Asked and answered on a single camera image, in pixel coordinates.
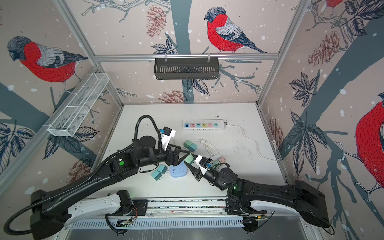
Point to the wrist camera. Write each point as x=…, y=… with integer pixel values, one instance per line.
x=205, y=165
x=166, y=136

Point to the white multicolour power strip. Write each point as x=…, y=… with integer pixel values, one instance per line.
x=203, y=125

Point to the black hanging wire basket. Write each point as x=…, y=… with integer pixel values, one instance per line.
x=187, y=69

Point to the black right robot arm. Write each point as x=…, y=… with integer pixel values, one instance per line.
x=307, y=201

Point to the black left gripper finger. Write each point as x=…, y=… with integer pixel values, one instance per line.
x=179, y=161
x=182, y=152

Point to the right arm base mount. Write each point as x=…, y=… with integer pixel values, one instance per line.
x=241, y=208

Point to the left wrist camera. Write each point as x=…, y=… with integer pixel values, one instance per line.
x=166, y=136

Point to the blue square socket hub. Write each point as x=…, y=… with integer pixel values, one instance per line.
x=178, y=171

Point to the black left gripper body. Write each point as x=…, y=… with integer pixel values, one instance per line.
x=169, y=159

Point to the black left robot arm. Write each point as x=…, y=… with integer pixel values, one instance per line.
x=51, y=210

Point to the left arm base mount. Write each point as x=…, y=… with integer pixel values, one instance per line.
x=131, y=208

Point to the white wire mesh shelf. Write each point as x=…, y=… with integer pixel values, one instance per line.
x=81, y=102

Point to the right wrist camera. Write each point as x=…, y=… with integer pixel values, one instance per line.
x=205, y=165

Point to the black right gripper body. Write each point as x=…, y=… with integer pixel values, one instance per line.
x=213, y=179

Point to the pink plug adapter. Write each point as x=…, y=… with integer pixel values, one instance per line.
x=222, y=160

